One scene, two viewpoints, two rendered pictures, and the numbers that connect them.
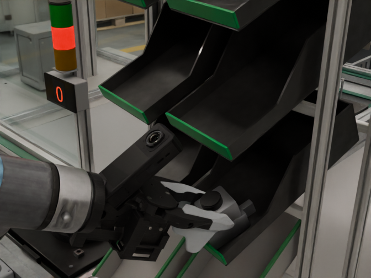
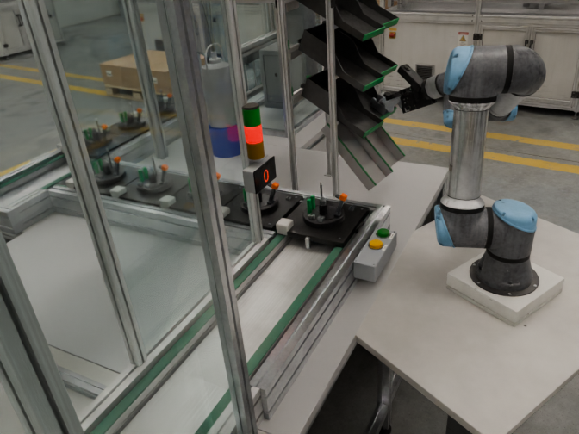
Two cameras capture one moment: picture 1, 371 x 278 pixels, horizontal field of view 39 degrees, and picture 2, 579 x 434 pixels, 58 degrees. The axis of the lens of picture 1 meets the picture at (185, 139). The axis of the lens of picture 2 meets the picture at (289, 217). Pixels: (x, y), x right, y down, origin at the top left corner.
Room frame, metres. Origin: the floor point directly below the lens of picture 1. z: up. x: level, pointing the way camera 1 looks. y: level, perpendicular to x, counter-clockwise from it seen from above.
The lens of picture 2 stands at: (1.44, 1.69, 1.87)
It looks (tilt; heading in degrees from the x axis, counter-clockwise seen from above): 30 degrees down; 256
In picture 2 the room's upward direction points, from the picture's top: 5 degrees counter-clockwise
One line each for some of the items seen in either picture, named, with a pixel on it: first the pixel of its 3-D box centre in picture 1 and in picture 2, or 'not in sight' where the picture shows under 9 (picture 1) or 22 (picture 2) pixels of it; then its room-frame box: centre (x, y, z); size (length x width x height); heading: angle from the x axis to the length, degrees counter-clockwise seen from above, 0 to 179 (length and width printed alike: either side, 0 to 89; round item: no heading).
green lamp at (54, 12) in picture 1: (61, 14); (251, 115); (1.17, 0.28, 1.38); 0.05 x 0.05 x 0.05
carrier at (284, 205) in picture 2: not in sight; (257, 195); (1.14, 0.05, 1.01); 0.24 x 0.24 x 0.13; 46
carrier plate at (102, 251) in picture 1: (83, 228); (323, 220); (0.95, 0.23, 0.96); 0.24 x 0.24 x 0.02; 46
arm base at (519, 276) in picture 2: not in sight; (506, 262); (0.56, 0.66, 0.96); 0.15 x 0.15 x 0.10
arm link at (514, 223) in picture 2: not in sight; (509, 226); (0.56, 0.66, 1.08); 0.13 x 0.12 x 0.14; 154
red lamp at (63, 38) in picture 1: (63, 36); (253, 133); (1.17, 0.28, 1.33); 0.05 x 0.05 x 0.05
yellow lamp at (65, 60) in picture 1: (65, 57); (255, 148); (1.17, 0.28, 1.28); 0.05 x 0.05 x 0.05
